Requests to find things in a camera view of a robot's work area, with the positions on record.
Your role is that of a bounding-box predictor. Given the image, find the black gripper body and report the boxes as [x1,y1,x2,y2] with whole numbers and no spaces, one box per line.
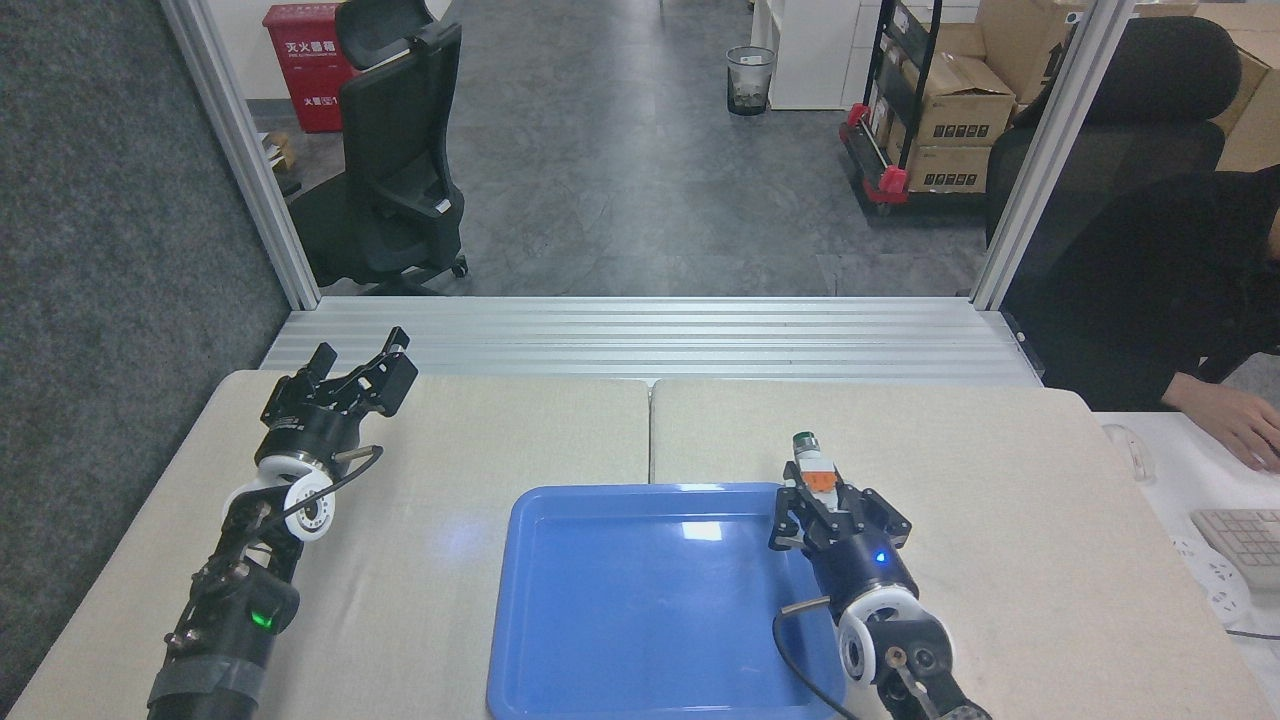
[804,528,920,613]
[261,375,367,469]

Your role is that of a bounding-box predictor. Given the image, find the switch part with orange tab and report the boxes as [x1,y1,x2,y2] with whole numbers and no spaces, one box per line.
[791,431,840,498]

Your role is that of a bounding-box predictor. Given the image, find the blue plastic tray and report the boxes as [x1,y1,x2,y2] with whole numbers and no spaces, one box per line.
[487,483,847,720]

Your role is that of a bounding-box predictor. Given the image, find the person's hand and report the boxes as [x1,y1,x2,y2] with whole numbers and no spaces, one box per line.
[1160,372,1280,474]

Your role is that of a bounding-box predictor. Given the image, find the beige cloth table mat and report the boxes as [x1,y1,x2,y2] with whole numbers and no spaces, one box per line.
[650,378,1276,720]
[5,370,652,720]

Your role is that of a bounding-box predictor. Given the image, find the black office chair with armrests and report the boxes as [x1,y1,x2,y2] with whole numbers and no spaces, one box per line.
[288,0,470,297]

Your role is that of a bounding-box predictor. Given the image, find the white computer mouse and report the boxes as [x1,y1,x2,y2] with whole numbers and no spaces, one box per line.
[1100,423,1156,482]

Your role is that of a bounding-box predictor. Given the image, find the red fire extinguisher box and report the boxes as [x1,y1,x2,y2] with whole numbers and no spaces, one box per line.
[262,3,359,135]

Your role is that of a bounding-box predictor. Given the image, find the black cart with red corners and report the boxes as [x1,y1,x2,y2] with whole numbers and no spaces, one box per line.
[838,0,1001,217]

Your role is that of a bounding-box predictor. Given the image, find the white power strip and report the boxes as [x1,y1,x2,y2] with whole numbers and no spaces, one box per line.
[1170,535,1253,627]

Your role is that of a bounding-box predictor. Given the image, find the small cardboard box on cart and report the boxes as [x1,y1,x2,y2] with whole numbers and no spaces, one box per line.
[905,144,992,194]

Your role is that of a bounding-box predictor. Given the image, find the person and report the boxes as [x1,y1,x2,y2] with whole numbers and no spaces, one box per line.
[1003,165,1280,473]

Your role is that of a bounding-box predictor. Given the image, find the white keyboard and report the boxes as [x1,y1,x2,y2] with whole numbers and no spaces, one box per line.
[1189,508,1280,592]

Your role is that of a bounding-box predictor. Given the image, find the large cardboard box on cart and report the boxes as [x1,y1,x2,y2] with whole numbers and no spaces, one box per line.
[903,52,1018,149]

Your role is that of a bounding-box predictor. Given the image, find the black mesh waste bin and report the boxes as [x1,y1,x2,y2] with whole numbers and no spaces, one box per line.
[726,46,778,117]

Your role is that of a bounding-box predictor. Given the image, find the white cabinet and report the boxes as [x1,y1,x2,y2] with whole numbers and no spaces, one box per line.
[750,0,883,112]

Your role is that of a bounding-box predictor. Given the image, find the black high-back office chair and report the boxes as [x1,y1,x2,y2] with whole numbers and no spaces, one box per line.
[985,15,1244,301]

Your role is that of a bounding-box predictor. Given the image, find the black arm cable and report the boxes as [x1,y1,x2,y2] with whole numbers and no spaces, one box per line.
[222,444,386,533]
[771,596,863,720]

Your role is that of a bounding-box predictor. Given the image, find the silver aluminium post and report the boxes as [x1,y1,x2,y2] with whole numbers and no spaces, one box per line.
[968,0,1137,311]
[160,0,322,311]

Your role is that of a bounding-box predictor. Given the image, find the silver aluminium rail frame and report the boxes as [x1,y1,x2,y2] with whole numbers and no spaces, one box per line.
[258,296,1047,387]

